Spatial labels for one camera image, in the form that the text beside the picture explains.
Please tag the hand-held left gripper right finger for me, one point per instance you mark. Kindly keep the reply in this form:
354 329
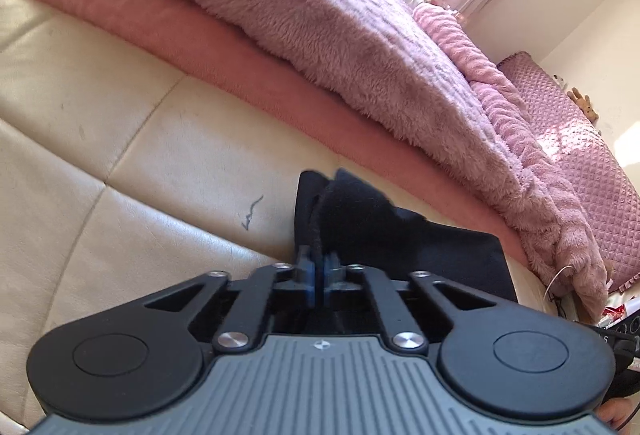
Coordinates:
327 275

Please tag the cream leather bed frame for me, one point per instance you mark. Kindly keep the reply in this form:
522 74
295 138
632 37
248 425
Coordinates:
125 140

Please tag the person's right hand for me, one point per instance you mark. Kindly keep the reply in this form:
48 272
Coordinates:
614 415

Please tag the fluffy mauve blanket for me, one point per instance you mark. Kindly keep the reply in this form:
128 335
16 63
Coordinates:
325 15

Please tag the pink ribbed blanket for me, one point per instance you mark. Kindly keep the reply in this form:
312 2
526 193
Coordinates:
480 60

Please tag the black pants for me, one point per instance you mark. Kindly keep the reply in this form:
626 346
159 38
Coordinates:
450 255

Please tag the pink bed sheet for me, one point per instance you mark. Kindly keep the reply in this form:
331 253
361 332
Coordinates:
200 40

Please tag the pink quilted cover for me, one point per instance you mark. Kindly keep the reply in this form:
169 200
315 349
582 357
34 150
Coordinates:
575 145

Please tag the brown teddy bear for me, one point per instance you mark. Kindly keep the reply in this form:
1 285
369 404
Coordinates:
586 102

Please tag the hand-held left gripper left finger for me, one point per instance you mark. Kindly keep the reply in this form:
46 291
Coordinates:
310 277

